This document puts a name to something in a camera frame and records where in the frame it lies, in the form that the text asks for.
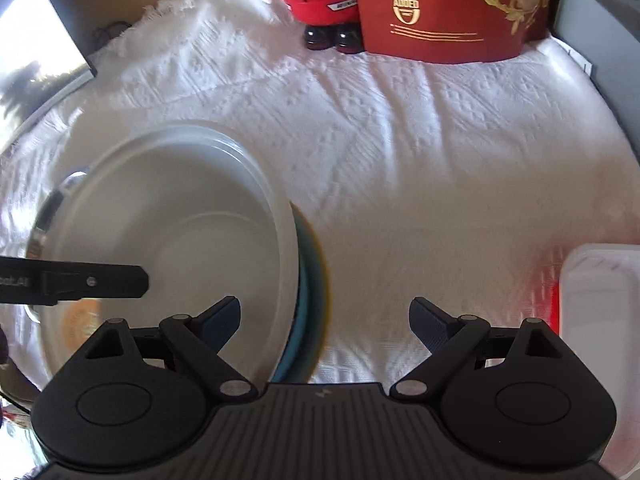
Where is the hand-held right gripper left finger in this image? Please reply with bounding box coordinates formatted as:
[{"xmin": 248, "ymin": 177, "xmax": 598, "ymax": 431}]
[{"xmin": 85, "ymin": 296, "xmax": 258, "ymax": 402}]

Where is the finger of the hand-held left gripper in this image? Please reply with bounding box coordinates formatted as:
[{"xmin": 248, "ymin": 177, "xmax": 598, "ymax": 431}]
[{"xmin": 43, "ymin": 265, "xmax": 151, "ymax": 307}]

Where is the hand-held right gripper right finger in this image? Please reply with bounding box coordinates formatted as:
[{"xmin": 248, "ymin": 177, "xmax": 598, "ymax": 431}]
[{"xmin": 390, "ymin": 297, "xmax": 563, "ymax": 401}]

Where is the stainless steel bowl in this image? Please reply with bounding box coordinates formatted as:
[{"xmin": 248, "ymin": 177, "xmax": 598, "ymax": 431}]
[{"xmin": 22, "ymin": 170, "xmax": 94, "ymax": 324}]

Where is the cream flared bowl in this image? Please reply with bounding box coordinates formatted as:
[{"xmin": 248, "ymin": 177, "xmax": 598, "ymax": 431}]
[{"xmin": 37, "ymin": 120, "xmax": 304, "ymax": 387}]

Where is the blue bowl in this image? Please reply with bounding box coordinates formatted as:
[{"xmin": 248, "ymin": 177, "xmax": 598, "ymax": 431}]
[{"xmin": 271, "ymin": 202, "xmax": 332, "ymax": 387}]

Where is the white textured cloth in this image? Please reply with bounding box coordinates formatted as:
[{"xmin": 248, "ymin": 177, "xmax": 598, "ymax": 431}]
[{"xmin": 0, "ymin": 0, "xmax": 640, "ymax": 397}]

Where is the red and white plastic tray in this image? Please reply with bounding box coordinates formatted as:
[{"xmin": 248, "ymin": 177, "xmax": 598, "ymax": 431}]
[{"xmin": 547, "ymin": 242, "xmax": 640, "ymax": 480}]

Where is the black computer monitor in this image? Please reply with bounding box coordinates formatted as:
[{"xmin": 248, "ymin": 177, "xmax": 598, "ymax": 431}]
[{"xmin": 0, "ymin": 0, "xmax": 99, "ymax": 161}]

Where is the red snack bag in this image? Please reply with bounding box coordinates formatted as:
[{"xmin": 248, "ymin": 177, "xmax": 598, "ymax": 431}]
[{"xmin": 352, "ymin": 0, "xmax": 557, "ymax": 65}]

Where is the white computer case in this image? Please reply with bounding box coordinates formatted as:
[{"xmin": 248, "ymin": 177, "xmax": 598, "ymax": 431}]
[{"xmin": 547, "ymin": 0, "xmax": 640, "ymax": 79}]

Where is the black cable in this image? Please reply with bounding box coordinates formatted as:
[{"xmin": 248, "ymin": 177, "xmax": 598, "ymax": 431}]
[{"xmin": 92, "ymin": 20, "xmax": 134, "ymax": 54}]

